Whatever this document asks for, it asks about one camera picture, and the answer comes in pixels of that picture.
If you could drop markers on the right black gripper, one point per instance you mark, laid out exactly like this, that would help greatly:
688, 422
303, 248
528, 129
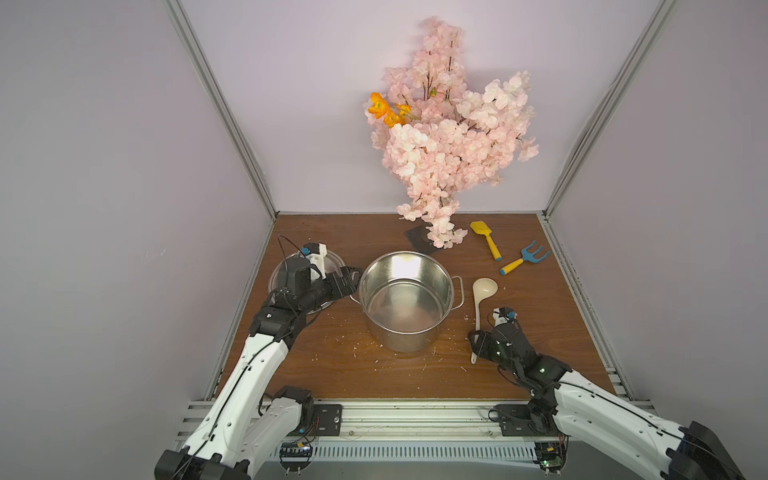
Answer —
486, 342

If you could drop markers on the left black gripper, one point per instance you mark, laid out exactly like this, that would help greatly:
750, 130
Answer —
341, 284

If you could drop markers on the stainless steel pot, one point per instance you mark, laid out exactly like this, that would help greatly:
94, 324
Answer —
406, 297

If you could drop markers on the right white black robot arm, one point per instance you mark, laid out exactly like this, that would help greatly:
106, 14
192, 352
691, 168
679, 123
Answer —
650, 446

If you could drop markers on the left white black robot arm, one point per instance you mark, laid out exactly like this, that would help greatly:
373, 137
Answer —
235, 439

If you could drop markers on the dark flower stand base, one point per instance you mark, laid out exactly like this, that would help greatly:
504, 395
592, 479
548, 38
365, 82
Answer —
419, 241

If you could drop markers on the blue yellow toy rake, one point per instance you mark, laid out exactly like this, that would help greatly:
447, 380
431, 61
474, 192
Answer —
530, 254

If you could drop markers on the yellow toy shovel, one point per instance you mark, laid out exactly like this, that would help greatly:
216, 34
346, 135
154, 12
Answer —
482, 229

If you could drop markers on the right small circuit board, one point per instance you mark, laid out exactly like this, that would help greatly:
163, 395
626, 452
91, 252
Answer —
550, 456

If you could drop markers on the small circuit board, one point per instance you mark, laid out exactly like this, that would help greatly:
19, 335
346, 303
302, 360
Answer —
295, 457
550, 456

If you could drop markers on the orange artificial flower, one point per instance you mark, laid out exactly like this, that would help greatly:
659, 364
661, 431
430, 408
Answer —
390, 115

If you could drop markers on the left small circuit board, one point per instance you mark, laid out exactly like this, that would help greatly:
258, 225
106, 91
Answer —
295, 457

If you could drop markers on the pink cherry blossom branch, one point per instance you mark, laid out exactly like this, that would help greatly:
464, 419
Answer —
459, 138

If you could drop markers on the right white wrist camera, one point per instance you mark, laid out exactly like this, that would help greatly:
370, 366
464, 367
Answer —
503, 315

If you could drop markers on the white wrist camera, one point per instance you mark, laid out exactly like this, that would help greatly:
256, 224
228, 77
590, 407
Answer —
503, 315
316, 254

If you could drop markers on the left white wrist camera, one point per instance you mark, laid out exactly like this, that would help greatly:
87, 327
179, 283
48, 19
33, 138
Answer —
316, 254

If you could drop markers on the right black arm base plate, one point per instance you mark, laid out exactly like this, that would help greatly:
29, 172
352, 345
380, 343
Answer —
528, 420

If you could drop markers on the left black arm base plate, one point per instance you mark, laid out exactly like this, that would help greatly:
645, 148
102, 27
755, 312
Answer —
323, 420

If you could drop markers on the aluminium mounting rail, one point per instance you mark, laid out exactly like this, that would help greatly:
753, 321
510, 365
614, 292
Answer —
419, 428

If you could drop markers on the left corner metal frame strip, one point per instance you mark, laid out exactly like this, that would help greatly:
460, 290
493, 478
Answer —
192, 45

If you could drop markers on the corner metal frame strip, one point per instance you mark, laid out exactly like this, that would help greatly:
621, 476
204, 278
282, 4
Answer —
192, 45
606, 107

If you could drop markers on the right corner metal frame strip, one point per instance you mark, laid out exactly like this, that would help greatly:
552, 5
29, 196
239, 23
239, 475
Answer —
606, 107

